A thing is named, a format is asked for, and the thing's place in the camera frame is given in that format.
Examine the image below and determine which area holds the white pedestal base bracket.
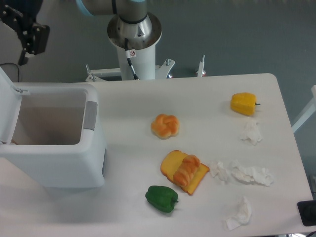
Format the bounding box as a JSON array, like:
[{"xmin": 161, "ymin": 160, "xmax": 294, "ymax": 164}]
[{"xmin": 85, "ymin": 59, "xmax": 176, "ymax": 82}]

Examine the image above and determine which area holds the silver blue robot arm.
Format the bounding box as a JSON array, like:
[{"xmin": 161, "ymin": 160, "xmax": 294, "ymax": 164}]
[{"xmin": 0, "ymin": 0, "xmax": 148, "ymax": 66}]

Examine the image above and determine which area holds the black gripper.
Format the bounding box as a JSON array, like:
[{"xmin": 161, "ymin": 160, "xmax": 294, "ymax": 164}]
[{"xmin": 0, "ymin": 0, "xmax": 50, "ymax": 66}]

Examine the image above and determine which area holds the white trash can lid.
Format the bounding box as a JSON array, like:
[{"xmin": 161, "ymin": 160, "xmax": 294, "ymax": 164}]
[{"xmin": 0, "ymin": 68, "xmax": 30, "ymax": 144}]

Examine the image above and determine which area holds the toast bread slice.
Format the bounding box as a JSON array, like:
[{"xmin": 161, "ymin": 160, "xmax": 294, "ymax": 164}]
[{"xmin": 160, "ymin": 150, "xmax": 210, "ymax": 196}]

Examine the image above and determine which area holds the yellow bell pepper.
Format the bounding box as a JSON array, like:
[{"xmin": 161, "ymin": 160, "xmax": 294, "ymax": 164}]
[{"xmin": 230, "ymin": 92, "xmax": 260, "ymax": 116}]

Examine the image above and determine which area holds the braided croissant bread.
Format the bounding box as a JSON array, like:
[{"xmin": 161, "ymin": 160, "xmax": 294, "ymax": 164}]
[{"xmin": 173, "ymin": 155, "xmax": 200, "ymax": 187}]

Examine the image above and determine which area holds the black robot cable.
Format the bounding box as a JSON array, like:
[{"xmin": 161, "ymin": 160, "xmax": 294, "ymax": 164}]
[{"xmin": 124, "ymin": 38, "xmax": 140, "ymax": 80}]

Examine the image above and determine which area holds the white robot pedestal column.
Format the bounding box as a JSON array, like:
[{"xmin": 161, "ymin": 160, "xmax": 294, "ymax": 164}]
[{"xmin": 107, "ymin": 13, "xmax": 162, "ymax": 80}]

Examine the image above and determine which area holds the knotted bread roll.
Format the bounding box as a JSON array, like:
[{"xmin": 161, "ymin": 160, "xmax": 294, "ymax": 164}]
[{"xmin": 151, "ymin": 114, "xmax": 180, "ymax": 139}]

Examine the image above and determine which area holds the crumpled white tissue lower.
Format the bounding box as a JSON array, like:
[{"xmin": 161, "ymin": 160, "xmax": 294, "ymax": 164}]
[{"xmin": 225, "ymin": 196, "xmax": 252, "ymax": 231}]

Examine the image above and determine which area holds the white trash can body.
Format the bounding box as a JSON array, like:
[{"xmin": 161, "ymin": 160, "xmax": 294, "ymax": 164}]
[{"xmin": 0, "ymin": 83, "xmax": 107, "ymax": 188}]

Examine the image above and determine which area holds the white levelling foot post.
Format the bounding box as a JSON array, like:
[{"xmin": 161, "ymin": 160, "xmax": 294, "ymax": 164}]
[{"xmin": 197, "ymin": 55, "xmax": 206, "ymax": 77}]

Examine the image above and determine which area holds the white frame leg right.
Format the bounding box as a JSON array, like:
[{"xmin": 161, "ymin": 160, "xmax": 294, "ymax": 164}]
[{"xmin": 292, "ymin": 85, "xmax": 316, "ymax": 133}]

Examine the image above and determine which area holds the black device at edge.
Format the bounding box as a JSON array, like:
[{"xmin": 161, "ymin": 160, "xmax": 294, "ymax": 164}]
[{"xmin": 297, "ymin": 200, "xmax": 316, "ymax": 226}]

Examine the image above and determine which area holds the green bell pepper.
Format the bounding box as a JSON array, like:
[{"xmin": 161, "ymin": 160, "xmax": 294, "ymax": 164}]
[{"xmin": 145, "ymin": 186, "xmax": 178, "ymax": 213}]

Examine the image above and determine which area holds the crumpled white tissue upper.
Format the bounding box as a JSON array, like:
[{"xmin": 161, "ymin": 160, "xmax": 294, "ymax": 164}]
[{"xmin": 239, "ymin": 119, "xmax": 262, "ymax": 146}]

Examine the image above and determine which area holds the black floor cable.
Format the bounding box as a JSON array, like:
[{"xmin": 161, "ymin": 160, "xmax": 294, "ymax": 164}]
[{"xmin": 0, "ymin": 63, "xmax": 20, "ymax": 83}]

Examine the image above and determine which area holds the crumpled white tissue large middle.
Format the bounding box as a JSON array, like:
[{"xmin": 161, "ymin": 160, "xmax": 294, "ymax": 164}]
[{"xmin": 230, "ymin": 160, "xmax": 274, "ymax": 187}]

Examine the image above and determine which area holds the crumpled white tissue small middle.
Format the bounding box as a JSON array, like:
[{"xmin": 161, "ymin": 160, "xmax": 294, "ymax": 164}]
[{"xmin": 210, "ymin": 161, "xmax": 230, "ymax": 184}]

